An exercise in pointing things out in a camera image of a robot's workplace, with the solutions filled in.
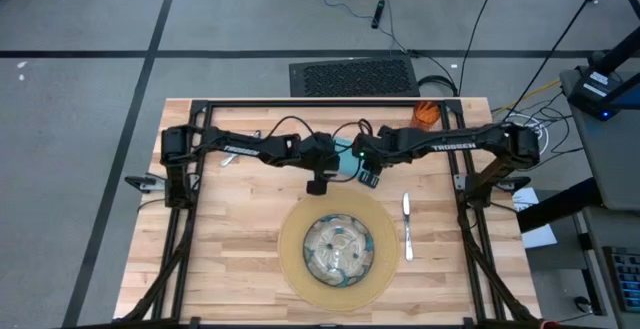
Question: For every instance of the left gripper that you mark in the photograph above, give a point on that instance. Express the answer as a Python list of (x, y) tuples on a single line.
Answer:
[(317, 151)]

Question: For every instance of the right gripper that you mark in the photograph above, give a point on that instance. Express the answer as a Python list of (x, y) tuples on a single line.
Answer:
[(372, 146)]

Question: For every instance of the light blue cloth napkin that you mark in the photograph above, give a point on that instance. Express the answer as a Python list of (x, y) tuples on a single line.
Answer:
[(347, 161)]

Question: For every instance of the orange faceted plastic cup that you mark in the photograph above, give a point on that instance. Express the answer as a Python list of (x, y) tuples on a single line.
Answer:
[(426, 114)]

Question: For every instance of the silver knife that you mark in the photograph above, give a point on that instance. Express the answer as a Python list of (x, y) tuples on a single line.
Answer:
[(407, 226)]

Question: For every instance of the silver spoon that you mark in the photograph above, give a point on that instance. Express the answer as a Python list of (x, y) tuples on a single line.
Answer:
[(230, 159)]

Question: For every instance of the patterned ceramic plate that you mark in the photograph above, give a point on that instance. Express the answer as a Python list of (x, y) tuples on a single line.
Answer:
[(339, 250)]

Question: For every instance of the round woven straw placemat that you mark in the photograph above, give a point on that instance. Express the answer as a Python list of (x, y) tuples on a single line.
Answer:
[(340, 296)]

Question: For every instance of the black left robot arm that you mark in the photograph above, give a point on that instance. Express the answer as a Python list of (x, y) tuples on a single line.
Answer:
[(235, 144)]

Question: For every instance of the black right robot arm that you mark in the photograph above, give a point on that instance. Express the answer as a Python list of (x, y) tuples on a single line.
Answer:
[(465, 144)]

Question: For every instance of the black perforated floor panel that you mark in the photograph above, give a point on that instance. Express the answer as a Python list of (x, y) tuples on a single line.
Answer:
[(355, 76)]

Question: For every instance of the black power strip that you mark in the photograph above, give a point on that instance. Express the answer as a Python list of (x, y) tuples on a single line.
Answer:
[(378, 14)]

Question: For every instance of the white paper sheet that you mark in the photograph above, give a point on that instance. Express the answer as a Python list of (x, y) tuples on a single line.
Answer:
[(542, 236)]

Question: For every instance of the black stand beam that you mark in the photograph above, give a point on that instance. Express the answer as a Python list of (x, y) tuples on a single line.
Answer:
[(560, 204), (620, 49)]

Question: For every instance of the black device blue light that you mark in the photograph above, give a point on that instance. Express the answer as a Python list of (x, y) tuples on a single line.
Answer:
[(592, 91)]

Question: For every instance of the grey desk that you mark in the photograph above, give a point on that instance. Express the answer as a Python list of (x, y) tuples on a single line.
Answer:
[(610, 169)]

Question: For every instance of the black computer mouse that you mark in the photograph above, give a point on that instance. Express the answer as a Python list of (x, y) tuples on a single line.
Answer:
[(583, 305)]

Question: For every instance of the dark keyboard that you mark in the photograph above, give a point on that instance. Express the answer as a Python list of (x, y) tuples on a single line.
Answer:
[(625, 279)]

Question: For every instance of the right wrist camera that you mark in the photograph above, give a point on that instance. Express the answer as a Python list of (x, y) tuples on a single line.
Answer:
[(370, 176)]

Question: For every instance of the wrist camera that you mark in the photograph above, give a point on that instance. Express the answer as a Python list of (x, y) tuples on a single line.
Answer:
[(317, 186), (370, 176)]

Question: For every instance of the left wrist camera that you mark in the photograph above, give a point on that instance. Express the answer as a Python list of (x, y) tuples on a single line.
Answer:
[(317, 186)]

